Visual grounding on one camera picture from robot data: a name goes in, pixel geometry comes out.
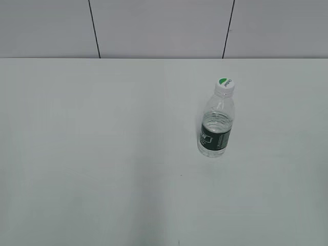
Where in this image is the white green bottle cap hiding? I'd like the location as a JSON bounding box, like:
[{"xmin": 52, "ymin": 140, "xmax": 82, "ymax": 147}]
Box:
[{"xmin": 215, "ymin": 77, "xmax": 235, "ymax": 94}]

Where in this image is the clear plastic water bottle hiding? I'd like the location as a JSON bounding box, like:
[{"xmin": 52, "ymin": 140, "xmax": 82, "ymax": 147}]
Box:
[{"xmin": 197, "ymin": 92, "xmax": 235, "ymax": 158}]

